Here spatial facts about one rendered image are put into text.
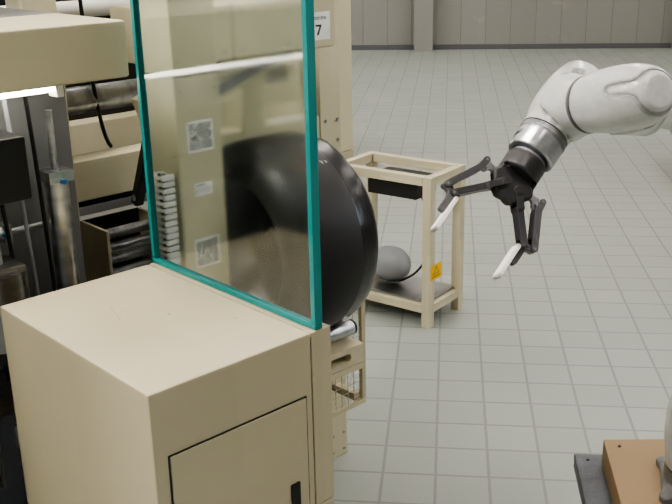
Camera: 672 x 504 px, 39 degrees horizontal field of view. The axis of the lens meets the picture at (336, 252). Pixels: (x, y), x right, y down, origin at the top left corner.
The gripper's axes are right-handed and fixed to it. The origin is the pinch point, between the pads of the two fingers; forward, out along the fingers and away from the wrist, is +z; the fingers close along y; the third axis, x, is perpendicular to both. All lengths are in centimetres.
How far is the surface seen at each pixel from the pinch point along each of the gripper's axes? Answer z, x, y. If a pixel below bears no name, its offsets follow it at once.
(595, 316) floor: -128, -308, -135
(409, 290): -86, -330, -49
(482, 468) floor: -8, -201, -90
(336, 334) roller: 4, -105, -3
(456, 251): -115, -319, -56
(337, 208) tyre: -17, -77, 19
